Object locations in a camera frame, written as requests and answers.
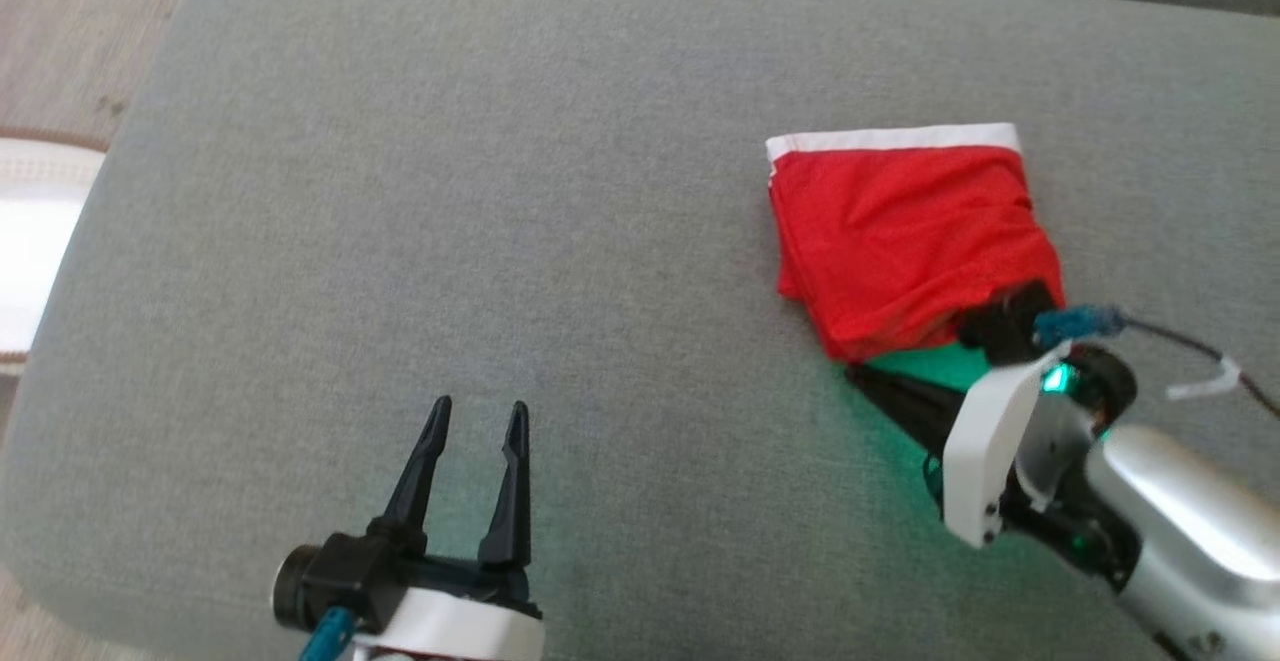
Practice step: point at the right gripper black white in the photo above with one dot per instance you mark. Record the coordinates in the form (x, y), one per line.
(985, 451)

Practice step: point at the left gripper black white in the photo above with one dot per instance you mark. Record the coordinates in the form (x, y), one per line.
(450, 626)

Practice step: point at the red basketball shorts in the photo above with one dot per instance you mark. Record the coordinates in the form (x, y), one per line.
(900, 231)

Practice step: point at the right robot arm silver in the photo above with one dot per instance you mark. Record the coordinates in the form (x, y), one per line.
(1190, 511)

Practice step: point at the large grey sofa seat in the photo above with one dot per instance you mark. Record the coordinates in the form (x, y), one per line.
(500, 241)

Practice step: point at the white laundry basket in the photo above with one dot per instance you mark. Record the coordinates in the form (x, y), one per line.
(40, 241)

